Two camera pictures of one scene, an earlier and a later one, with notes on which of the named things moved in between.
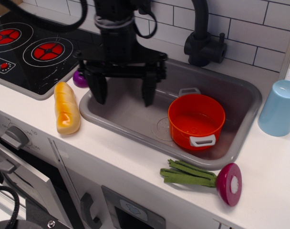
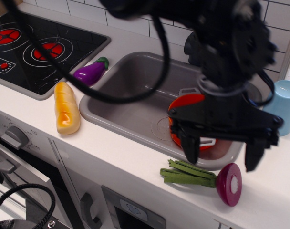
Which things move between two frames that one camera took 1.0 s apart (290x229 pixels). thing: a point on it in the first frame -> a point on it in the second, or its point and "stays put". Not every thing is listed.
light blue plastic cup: (276, 116) stays put
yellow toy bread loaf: (67, 112) stays put
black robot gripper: (120, 55) -> (222, 113)
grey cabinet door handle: (86, 202) stays put
